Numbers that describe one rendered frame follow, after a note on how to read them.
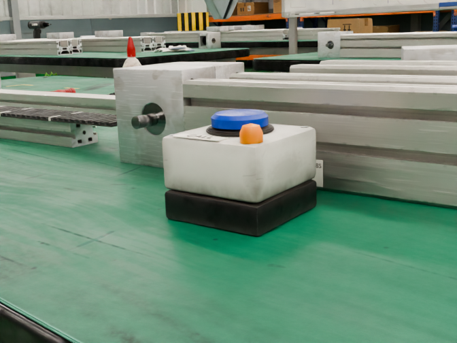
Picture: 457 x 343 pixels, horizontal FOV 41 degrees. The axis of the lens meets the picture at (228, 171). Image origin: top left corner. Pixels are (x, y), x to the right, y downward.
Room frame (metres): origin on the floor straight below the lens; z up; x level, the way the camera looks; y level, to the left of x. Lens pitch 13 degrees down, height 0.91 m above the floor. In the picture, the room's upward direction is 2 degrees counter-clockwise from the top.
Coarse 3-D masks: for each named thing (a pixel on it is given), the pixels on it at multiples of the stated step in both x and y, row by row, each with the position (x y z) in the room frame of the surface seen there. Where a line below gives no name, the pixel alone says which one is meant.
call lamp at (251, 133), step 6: (246, 126) 0.38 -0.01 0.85; (252, 126) 0.38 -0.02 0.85; (258, 126) 0.38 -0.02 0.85; (240, 132) 0.38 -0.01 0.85; (246, 132) 0.38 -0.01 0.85; (252, 132) 0.38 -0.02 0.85; (258, 132) 0.38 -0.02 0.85; (240, 138) 0.38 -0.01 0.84; (246, 138) 0.38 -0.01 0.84; (252, 138) 0.38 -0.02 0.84; (258, 138) 0.38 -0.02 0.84
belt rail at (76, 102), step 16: (0, 96) 1.11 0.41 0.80; (16, 96) 1.08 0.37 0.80; (32, 96) 1.05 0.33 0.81; (48, 96) 1.03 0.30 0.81; (64, 96) 1.00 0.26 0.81; (80, 96) 0.99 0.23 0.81; (96, 96) 0.98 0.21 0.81; (112, 96) 0.97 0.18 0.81; (96, 112) 0.96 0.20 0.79; (112, 112) 0.94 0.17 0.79
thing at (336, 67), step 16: (304, 64) 0.73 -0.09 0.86; (320, 64) 0.72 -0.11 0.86; (336, 64) 0.76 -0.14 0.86; (352, 64) 0.75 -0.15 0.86; (368, 64) 0.73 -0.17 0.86; (384, 64) 0.72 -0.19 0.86; (400, 64) 0.71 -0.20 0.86; (416, 64) 0.70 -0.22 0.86; (432, 64) 0.69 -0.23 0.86; (448, 64) 0.68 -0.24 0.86
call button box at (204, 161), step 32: (288, 128) 0.43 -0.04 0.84; (192, 160) 0.40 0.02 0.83; (224, 160) 0.38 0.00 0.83; (256, 160) 0.37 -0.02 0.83; (288, 160) 0.40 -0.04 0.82; (192, 192) 0.40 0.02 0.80; (224, 192) 0.39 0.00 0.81; (256, 192) 0.37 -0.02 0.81; (288, 192) 0.40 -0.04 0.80; (224, 224) 0.39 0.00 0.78; (256, 224) 0.37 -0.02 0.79
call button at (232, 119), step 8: (216, 112) 0.43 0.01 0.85; (224, 112) 0.43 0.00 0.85; (232, 112) 0.42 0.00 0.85; (240, 112) 0.42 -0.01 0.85; (248, 112) 0.42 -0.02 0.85; (256, 112) 0.42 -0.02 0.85; (264, 112) 0.42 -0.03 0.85; (216, 120) 0.41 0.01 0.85; (224, 120) 0.41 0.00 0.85; (232, 120) 0.41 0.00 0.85; (240, 120) 0.41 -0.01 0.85; (248, 120) 0.41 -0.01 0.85; (256, 120) 0.41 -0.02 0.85; (264, 120) 0.41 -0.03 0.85; (216, 128) 0.41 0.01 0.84; (224, 128) 0.41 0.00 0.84; (232, 128) 0.41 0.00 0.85; (240, 128) 0.41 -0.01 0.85
